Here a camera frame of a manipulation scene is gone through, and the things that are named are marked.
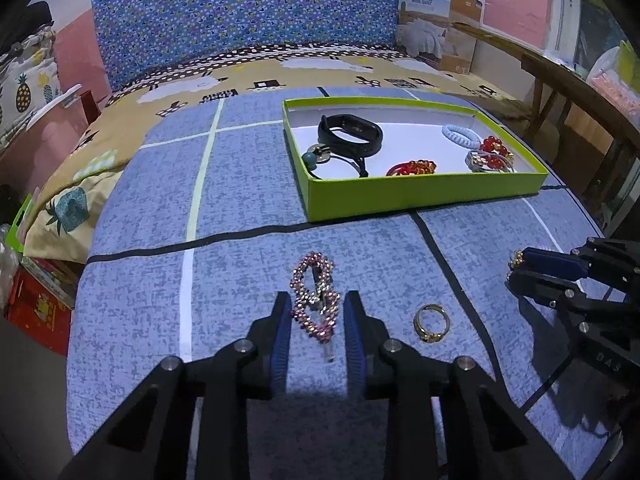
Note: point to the black smart band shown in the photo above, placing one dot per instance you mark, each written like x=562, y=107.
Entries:
x=350, y=135

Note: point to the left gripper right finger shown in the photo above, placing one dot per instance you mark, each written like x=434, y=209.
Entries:
x=367, y=375

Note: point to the gold black flower charm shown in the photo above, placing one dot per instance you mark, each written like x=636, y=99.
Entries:
x=516, y=262

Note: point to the green white shallow box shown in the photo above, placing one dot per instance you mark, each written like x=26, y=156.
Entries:
x=477, y=157

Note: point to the tan sheep print bedsheet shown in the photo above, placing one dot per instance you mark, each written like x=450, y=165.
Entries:
x=179, y=102

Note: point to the cardboard quilt box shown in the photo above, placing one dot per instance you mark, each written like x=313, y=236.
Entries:
x=425, y=31

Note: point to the blue patterned headboard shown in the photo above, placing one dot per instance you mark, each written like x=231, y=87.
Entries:
x=138, y=36

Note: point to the wooden chair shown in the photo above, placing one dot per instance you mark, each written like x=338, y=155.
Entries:
x=553, y=80

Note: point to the red box on floor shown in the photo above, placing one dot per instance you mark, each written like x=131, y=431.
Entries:
x=41, y=302

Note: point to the pineapple print bag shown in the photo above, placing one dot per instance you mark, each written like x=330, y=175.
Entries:
x=29, y=81

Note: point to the blue checked blanket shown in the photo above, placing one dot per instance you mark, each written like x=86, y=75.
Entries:
x=205, y=227

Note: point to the pink beaded hair clip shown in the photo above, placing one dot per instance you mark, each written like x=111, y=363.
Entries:
x=316, y=302

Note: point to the pink storage bin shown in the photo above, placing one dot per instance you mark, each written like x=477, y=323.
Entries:
x=49, y=138

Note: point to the black bag on top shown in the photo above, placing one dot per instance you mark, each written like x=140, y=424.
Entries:
x=24, y=23

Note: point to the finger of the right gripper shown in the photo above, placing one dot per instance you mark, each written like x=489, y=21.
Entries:
x=545, y=289
x=550, y=262

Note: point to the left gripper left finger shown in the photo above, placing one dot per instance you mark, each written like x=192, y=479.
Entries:
x=271, y=336

